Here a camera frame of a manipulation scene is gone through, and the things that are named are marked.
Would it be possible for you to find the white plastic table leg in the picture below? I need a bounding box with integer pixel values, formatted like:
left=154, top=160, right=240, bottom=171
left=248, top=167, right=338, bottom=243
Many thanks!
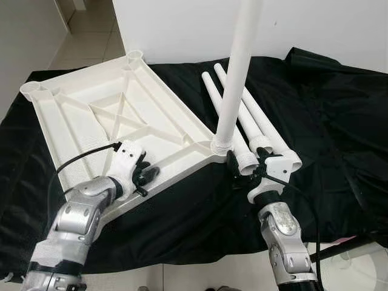
left=214, top=62, right=275, bottom=153
left=210, top=0, right=264, bottom=152
left=201, top=71, right=260, bottom=176
left=241, top=85, right=303, bottom=172

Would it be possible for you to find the white plastic table top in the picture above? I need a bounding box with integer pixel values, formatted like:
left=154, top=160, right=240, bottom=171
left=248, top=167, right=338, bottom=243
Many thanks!
left=20, top=50, right=236, bottom=220

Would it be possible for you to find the black table cloth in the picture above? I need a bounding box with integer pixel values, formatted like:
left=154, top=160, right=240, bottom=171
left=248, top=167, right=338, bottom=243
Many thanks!
left=0, top=47, right=388, bottom=276

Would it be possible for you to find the pink plastic object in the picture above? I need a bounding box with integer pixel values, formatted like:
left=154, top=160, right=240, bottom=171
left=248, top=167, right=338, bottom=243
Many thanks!
left=324, top=236, right=358, bottom=245

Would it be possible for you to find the black metal bar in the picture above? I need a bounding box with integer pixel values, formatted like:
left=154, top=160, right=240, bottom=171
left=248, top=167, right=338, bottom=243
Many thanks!
left=315, top=236, right=376, bottom=263

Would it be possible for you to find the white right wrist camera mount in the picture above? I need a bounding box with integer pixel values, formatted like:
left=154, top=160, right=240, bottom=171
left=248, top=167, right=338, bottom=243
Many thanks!
left=247, top=155, right=293, bottom=204

